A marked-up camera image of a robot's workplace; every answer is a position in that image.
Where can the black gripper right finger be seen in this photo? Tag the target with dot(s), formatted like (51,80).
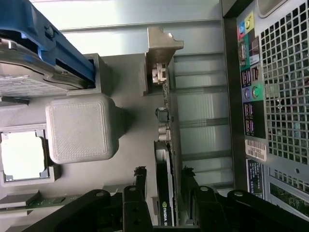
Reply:
(207,207)

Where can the grey pc case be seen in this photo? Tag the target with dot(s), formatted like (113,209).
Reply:
(268,101)

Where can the hard disk with blue caddy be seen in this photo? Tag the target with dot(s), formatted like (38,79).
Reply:
(41,50)

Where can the grey 3d-printed parts rack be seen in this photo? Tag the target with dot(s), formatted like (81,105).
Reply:
(96,116)

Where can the nvidia graphics card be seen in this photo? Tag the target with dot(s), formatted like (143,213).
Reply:
(166,145)

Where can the silver cpu chip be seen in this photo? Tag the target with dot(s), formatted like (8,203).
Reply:
(23,155)

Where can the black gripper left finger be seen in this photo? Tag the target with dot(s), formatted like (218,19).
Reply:
(131,205)

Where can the green ram stick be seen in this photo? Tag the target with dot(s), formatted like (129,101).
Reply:
(43,201)

